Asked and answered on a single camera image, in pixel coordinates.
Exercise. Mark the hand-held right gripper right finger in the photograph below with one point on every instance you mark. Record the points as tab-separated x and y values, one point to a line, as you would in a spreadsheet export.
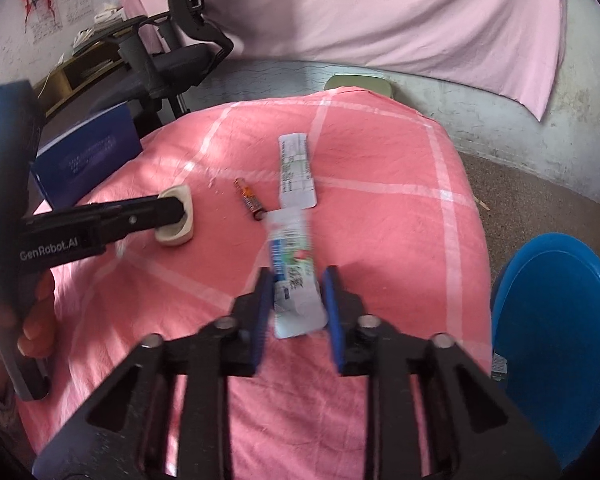
331	315

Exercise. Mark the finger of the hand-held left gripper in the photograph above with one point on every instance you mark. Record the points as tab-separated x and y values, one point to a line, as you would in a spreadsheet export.
140	217

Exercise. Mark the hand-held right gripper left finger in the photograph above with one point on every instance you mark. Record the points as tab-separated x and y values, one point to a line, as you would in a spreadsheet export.
261	315

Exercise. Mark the white printed sachet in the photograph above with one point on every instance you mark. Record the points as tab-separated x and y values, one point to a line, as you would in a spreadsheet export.
290	255

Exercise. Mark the blue plastic bin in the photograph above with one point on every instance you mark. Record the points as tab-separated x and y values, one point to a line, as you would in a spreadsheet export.
550	335

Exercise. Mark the person's left hand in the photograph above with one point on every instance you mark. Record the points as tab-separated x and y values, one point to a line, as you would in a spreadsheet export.
37	310

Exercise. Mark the blue cardboard box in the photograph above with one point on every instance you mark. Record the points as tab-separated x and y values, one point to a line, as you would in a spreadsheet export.
90	155

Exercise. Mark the orange battery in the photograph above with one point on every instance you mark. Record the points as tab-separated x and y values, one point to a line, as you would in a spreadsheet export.
247	197

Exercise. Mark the wooden desk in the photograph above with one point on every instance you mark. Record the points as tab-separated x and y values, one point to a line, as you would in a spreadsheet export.
75	67

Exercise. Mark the white flat packet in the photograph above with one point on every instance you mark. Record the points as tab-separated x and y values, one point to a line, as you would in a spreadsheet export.
295	170

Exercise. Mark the black office chair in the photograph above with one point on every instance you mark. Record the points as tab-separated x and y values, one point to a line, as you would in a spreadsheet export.
180	60

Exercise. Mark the pink checked tablecloth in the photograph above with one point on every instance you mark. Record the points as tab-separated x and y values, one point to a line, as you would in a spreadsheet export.
380	160

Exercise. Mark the stack of papers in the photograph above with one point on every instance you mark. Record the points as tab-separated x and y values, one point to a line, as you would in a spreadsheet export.
102	17

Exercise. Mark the green plastic stool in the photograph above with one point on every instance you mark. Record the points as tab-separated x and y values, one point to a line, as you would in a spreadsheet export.
357	84

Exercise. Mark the pink wall cloth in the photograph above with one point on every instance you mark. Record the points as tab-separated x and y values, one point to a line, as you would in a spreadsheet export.
355	15

